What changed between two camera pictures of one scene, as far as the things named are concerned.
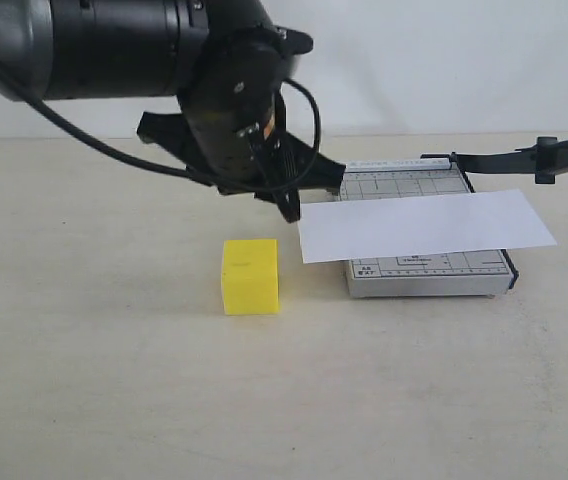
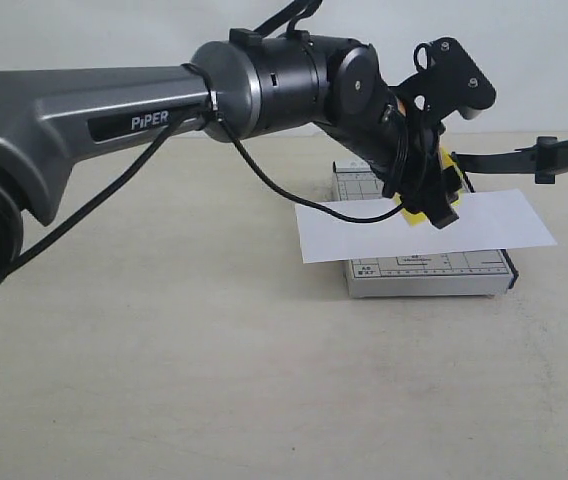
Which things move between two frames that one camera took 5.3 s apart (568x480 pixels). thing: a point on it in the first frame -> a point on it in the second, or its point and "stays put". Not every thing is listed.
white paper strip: (403, 226) stays put
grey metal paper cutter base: (461, 273) stays put
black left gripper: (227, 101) -> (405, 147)
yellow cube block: (249, 277) -> (424, 218)
